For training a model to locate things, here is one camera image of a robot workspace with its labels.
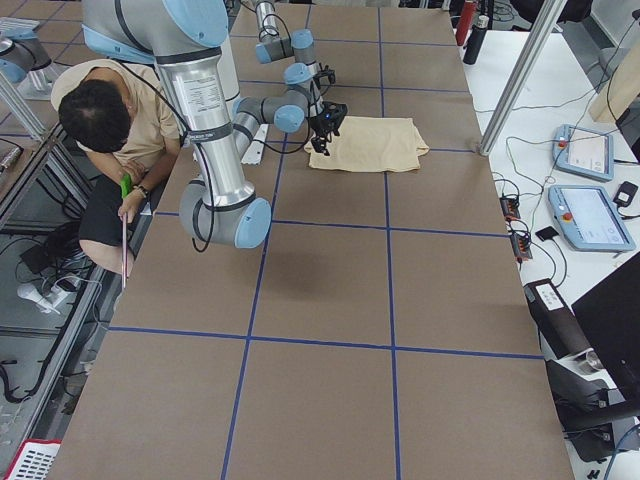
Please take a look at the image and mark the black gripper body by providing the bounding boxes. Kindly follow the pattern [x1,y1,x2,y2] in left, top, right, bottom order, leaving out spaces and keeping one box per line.
[314,64,336,90]
[310,101,348,137]

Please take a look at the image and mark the beige long-sleeve graphic shirt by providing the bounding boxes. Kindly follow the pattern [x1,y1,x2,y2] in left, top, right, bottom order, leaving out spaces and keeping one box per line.
[304,116,430,173]

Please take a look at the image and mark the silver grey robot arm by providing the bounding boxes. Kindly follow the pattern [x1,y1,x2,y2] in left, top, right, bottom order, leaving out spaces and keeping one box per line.
[83,1,348,248]
[251,0,336,94]

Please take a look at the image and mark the red cylindrical bottle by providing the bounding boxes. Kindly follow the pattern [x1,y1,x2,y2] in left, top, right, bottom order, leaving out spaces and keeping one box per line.
[455,0,477,46]

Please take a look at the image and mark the black steel-capped water bottle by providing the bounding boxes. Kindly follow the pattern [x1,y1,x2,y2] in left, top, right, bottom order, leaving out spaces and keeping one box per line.
[462,15,490,65]

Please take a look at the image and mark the orange black connector box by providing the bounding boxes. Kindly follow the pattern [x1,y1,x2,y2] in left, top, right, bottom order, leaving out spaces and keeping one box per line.
[499,196,521,222]

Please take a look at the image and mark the brown table mat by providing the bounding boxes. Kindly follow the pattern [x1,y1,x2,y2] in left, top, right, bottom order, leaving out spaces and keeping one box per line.
[51,5,573,479]

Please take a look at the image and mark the seated person in beige shirt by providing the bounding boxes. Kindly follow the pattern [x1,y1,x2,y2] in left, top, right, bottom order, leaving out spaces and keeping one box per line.
[51,59,181,274]

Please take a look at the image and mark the far blue teach pendant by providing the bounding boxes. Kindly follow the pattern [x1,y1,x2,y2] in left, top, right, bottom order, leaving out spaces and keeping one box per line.
[551,124,614,182]

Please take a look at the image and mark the blue teach pendant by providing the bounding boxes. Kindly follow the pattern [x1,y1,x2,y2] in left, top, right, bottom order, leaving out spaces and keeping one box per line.
[547,185,636,252]
[551,124,614,182]

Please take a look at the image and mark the near blue teach pendant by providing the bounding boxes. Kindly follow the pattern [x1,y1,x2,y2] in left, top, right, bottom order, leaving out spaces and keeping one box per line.
[547,185,636,252]

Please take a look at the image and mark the black power adapter box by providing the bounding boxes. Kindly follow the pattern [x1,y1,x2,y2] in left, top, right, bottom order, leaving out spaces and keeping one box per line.
[613,181,639,207]

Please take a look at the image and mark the black monitor on stand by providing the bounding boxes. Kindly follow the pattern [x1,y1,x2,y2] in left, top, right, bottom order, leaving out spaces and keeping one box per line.
[546,255,639,462]

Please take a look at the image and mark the white red plastic basket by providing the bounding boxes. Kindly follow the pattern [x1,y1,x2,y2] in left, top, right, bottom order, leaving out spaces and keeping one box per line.
[4,439,61,480]

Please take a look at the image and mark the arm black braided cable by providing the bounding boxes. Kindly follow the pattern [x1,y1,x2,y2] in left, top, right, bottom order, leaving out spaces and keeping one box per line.
[259,119,321,157]

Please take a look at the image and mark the green handled tool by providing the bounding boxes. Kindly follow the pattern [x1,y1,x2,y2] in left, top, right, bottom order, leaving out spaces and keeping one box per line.
[120,173,133,199]

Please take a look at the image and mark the aluminium frame post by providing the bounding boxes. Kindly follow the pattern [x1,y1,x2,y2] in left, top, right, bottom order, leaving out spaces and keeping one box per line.
[478,0,567,156]

